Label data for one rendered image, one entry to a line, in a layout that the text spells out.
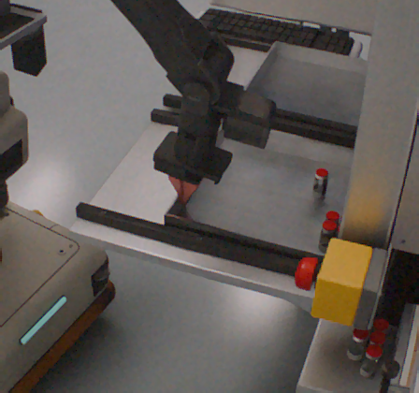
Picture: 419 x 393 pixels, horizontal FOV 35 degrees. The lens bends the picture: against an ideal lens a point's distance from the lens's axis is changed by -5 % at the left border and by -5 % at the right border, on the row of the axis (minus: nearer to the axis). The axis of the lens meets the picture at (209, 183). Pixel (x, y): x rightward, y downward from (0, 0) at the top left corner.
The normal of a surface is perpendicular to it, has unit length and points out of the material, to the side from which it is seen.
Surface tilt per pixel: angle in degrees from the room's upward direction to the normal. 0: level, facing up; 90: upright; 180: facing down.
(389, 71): 90
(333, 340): 0
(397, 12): 90
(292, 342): 0
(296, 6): 90
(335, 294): 90
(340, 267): 0
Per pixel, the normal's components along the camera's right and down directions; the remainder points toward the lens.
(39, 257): 0.02, -0.78
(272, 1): -0.36, 0.58
